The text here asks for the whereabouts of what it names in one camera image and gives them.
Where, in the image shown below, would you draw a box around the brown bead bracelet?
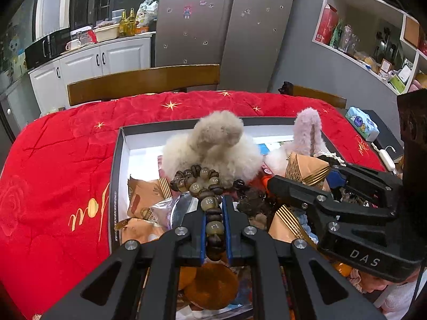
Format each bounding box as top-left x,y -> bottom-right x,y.
169,164 -> 246,263

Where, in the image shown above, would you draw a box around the pink fluffy earmuffs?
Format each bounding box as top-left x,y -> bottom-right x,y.
265,106 -> 328,178

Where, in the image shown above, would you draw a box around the green packet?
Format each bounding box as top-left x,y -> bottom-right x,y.
330,19 -> 345,49

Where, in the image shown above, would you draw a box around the red carton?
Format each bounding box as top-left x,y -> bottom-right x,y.
316,3 -> 339,46

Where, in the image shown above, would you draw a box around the round silver tin in bag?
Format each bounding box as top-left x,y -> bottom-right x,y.
149,194 -> 205,231

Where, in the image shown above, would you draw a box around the silver refrigerator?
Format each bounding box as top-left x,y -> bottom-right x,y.
154,0 -> 300,93

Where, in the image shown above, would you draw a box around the black-edged white cardboard box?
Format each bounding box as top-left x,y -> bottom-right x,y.
108,117 -> 347,320

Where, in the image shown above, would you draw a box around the white wall shelf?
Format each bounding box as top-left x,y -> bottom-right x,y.
311,0 -> 427,94

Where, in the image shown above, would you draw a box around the beige plastic basin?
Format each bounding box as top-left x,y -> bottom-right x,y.
93,25 -> 120,42

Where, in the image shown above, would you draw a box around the black crochet scrunchie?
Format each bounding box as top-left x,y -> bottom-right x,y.
317,154 -> 345,168

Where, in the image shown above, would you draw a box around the blue tissue pack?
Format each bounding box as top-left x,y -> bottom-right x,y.
345,106 -> 381,143

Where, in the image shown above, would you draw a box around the white kitchen cabinet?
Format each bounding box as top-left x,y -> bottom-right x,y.
28,32 -> 153,114

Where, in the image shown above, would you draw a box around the white charger cable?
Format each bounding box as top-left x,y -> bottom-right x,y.
371,141 -> 396,171

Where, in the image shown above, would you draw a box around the beige fluffy earmuffs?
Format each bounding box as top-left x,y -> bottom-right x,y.
161,109 -> 264,190

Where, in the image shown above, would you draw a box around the red quilted blanket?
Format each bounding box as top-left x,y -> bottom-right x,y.
0,89 -> 388,320

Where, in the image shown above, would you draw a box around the clear plastic food bag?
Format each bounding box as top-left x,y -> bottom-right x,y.
135,0 -> 159,29

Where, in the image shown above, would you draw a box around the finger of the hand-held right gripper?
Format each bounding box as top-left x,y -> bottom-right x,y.
266,175 -> 398,228
328,163 -> 404,208

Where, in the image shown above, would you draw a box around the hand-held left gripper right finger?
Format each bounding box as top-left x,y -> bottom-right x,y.
222,195 -> 388,320

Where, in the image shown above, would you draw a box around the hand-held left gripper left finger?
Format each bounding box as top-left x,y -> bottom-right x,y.
42,205 -> 206,320

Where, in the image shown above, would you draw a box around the black microwave oven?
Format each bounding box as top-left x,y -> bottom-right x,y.
25,28 -> 73,71

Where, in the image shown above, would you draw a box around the wide wooden chair back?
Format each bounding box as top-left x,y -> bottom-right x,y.
66,63 -> 221,108

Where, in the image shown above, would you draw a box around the narrow wooden chair back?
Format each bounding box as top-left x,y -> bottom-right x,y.
278,81 -> 348,109

